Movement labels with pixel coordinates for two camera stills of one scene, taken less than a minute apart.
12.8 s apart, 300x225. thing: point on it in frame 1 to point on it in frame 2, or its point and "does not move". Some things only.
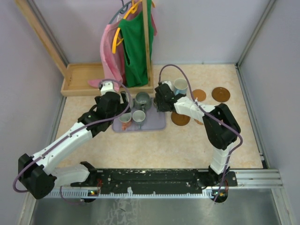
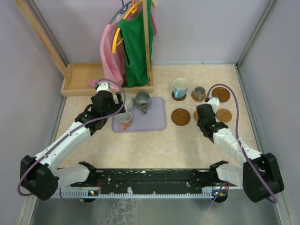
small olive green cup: (155, 101) to (199, 92)
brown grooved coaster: (180, 119) does not move
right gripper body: (161, 108) to (199, 123)
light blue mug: (180, 86) does not move
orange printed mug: (125, 119) does not move
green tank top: (133, 36) does not move
